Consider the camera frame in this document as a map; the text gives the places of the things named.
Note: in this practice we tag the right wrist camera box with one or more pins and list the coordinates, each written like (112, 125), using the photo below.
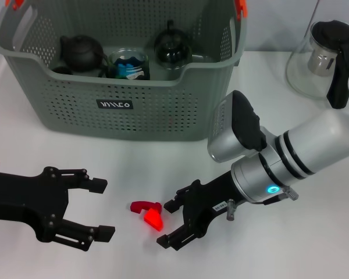
(244, 125)

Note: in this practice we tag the black clay teapot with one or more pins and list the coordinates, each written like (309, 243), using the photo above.
(81, 53)

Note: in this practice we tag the glass teacup with black base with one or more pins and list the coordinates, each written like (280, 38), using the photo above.
(173, 49)
(129, 74)

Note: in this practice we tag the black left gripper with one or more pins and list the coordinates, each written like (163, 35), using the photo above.
(26, 200)

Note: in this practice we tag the dark red arch brick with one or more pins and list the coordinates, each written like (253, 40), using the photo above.
(139, 205)

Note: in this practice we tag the red slope brick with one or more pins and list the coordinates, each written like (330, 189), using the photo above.
(153, 220)

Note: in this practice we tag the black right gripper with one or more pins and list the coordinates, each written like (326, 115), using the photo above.
(203, 203)

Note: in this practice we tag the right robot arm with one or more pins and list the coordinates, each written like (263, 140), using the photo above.
(308, 139)

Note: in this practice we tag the blue square brick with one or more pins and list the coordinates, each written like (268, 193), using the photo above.
(124, 68)

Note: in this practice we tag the grey perforated storage bin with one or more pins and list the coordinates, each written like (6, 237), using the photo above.
(163, 116)

